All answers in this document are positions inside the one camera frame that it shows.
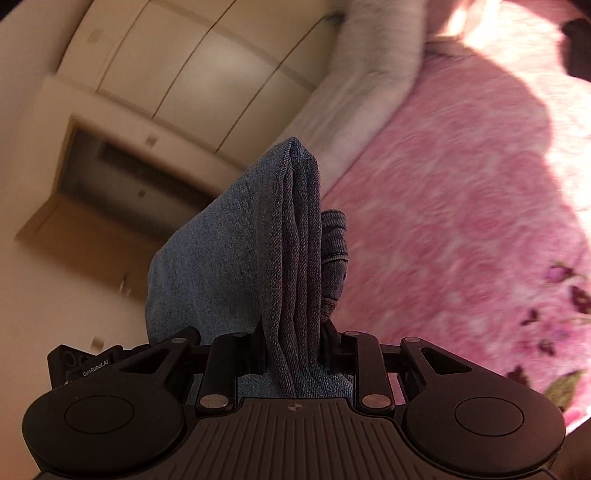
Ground striped white quilt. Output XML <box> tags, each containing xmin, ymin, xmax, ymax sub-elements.
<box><xmin>295</xmin><ymin>0</ymin><xmax>432</xmax><ymax>185</ymax></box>

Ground wooden door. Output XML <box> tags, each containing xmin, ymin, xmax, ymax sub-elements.
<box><xmin>14</xmin><ymin>194</ymin><xmax>153</xmax><ymax>301</ymax></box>

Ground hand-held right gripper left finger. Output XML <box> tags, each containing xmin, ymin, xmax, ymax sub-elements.
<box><xmin>121</xmin><ymin>327</ymin><xmax>265</xmax><ymax>412</ymax></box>

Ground pink floral bed blanket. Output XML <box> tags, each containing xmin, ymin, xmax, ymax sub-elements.
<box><xmin>323</xmin><ymin>0</ymin><xmax>591</xmax><ymax>435</ymax></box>

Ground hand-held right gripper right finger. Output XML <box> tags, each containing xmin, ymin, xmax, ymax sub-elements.
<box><xmin>318</xmin><ymin>318</ymin><xmax>474</xmax><ymax>412</ymax></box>

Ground cream wardrobe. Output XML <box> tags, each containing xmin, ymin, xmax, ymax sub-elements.
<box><xmin>55</xmin><ymin>0</ymin><xmax>342</xmax><ymax>171</ymax></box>

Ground black garment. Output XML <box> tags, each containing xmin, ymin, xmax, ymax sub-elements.
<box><xmin>561</xmin><ymin>18</ymin><xmax>591</xmax><ymax>81</ymax></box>

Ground blue jeans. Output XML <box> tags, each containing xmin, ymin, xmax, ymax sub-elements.
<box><xmin>145</xmin><ymin>137</ymin><xmax>356</xmax><ymax>400</ymax></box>

